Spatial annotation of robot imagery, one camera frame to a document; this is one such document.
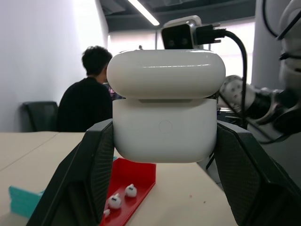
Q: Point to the red plastic tray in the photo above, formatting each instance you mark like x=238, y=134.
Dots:
x=138, y=174

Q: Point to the silver robot torso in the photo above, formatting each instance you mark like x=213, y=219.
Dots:
x=289, y=35

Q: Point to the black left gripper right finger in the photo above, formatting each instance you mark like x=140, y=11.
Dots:
x=249, y=179

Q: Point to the white earbud charging case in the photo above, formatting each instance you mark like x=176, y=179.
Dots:
x=164, y=122

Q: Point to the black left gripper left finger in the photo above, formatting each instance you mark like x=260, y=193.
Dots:
x=77, y=179

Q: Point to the teal plastic bin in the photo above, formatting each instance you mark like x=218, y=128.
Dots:
x=23, y=201

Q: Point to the black office chair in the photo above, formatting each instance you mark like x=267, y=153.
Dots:
x=41, y=115

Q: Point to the person in black sweater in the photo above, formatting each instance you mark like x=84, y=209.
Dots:
x=82, y=106

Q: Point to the long ceiling light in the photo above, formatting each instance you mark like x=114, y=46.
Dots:
x=144, y=11

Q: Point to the white earbud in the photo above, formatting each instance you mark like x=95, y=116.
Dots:
x=106, y=213
x=130, y=190
x=114, y=201

